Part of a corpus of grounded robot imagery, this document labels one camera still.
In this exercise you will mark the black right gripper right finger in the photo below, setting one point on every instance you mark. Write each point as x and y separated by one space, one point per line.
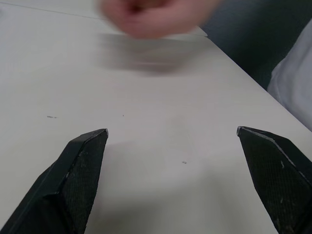
278 180

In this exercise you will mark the person's white garment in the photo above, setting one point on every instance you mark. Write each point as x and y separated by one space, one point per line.
293 80

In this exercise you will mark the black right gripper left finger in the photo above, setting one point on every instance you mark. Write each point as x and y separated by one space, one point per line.
73 185

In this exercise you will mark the person's bare hand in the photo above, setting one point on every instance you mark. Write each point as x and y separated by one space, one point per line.
156 17

